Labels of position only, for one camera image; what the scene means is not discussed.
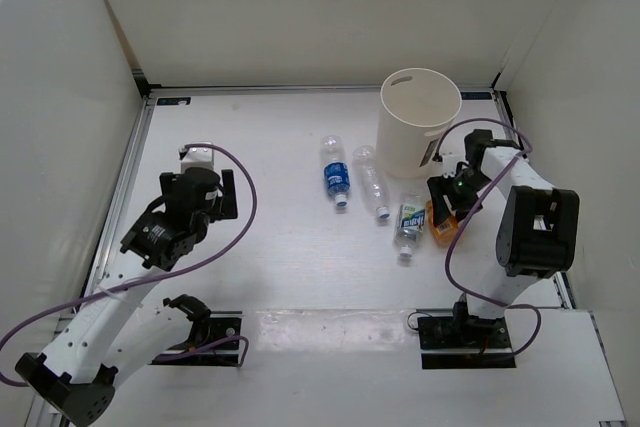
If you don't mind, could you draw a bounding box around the cream plastic bin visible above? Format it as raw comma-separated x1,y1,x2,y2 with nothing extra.
376,68,462,178

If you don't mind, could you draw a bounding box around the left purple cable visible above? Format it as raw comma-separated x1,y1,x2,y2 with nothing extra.
0,144,259,388

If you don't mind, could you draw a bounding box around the green blue label bottle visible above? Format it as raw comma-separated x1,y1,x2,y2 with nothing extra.
394,193,426,262

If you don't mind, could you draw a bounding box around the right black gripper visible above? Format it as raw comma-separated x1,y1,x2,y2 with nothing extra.
427,169,493,227

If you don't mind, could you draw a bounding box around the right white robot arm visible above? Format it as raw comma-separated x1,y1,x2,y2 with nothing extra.
427,129,580,347

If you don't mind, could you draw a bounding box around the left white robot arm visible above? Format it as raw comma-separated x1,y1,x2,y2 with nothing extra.
15,166,238,426

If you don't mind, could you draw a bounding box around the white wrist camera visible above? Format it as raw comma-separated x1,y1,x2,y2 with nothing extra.
178,142,215,174
432,151,468,179

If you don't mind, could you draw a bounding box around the orange juice bottle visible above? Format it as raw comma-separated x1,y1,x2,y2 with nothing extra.
426,200,459,248

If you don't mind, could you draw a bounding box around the clear crumpled plastic bottle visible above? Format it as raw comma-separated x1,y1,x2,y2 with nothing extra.
352,145,390,222

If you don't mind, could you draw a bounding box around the blue label water bottle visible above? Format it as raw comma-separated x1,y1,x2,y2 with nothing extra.
320,135,350,209

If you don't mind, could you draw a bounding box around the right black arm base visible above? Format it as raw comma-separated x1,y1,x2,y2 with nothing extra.
407,305,516,370

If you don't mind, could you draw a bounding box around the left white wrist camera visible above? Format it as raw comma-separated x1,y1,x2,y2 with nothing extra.
178,142,215,174

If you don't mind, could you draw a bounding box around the purple cable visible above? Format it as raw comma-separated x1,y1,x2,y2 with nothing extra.
433,117,544,363
0,144,259,388

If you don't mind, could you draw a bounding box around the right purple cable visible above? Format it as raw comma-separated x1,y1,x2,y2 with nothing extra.
433,117,544,363

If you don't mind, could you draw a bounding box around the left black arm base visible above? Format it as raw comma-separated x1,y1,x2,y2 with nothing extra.
151,311,244,367

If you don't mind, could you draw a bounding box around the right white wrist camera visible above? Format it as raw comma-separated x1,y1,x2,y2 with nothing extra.
432,151,468,179

